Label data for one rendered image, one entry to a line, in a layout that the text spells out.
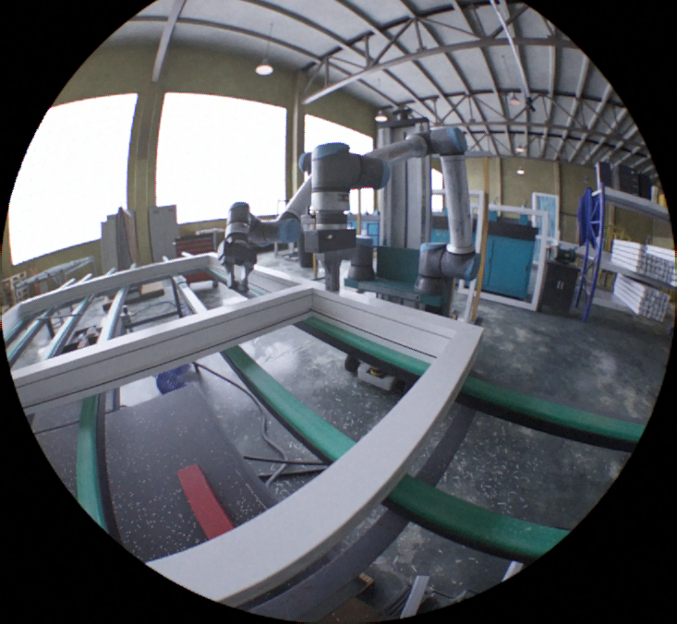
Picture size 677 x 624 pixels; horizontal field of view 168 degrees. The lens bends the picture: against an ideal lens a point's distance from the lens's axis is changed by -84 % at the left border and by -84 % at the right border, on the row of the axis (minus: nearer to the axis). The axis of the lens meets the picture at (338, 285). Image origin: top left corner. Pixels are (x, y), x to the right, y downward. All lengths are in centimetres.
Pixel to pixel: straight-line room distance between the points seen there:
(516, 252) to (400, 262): 277
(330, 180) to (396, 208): 107
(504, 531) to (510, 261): 384
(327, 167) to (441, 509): 59
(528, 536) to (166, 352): 60
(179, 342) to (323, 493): 39
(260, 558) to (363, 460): 11
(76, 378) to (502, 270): 422
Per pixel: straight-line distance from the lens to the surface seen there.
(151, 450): 76
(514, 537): 30
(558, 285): 383
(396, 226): 155
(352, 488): 20
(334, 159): 53
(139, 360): 51
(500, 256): 398
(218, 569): 20
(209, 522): 55
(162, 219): 773
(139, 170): 805
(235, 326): 52
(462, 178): 108
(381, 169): 62
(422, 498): 28
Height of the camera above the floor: 111
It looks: 17 degrees down
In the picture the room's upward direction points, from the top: 1 degrees counter-clockwise
